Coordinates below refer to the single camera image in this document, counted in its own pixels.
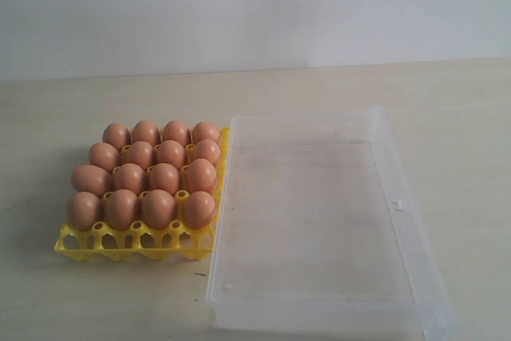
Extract yellow plastic egg tray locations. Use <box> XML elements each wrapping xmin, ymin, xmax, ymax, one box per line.
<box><xmin>54</xmin><ymin>129</ymin><xmax>229</xmax><ymax>261</ymax></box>

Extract clear plastic storage box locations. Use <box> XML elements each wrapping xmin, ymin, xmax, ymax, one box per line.
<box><xmin>206</xmin><ymin>107</ymin><xmax>454</xmax><ymax>340</ymax></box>

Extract brown egg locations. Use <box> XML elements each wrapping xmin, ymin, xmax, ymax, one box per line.
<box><xmin>105</xmin><ymin>189</ymin><xmax>140</xmax><ymax>230</ymax></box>
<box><xmin>66</xmin><ymin>192</ymin><xmax>103</xmax><ymax>231</ymax></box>
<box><xmin>71</xmin><ymin>165</ymin><xmax>113</xmax><ymax>198</ymax></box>
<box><xmin>88</xmin><ymin>142</ymin><xmax>121</xmax><ymax>172</ymax></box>
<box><xmin>192</xmin><ymin>121</ymin><xmax>221</xmax><ymax>144</ymax></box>
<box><xmin>132</xmin><ymin>120</ymin><xmax>161</xmax><ymax>146</ymax></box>
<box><xmin>192</xmin><ymin>139</ymin><xmax>222</xmax><ymax>167</ymax></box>
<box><xmin>141</xmin><ymin>189</ymin><xmax>176</xmax><ymax>229</ymax></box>
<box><xmin>102</xmin><ymin>123</ymin><xmax>131</xmax><ymax>150</ymax></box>
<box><xmin>161</xmin><ymin>120</ymin><xmax>192</xmax><ymax>147</ymax></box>
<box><xmin>186</xmin><ymin>158</ymin><xmax>218</xmax><ymax>193</ymax></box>
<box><xmin>182</xmin><ymin>191</ymin><xmax>217</xmax><ymax>230</ymax></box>
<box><xmin>156</xmin><ymin>140</ymin><xmax>186</xmax><ymax>169</ymax></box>
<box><xmin>124</xmin><ymin>141</ymin><xmax>155</xmax><ymax>170</ymax></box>
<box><xmin>113</xmin><ymin>163</ymin><xmax>147</xmax><ymax>195</ymax></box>
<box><xmin>148</xmin><ymin>163</ymin><xmax>180</xmax><ymax>196</ymax></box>

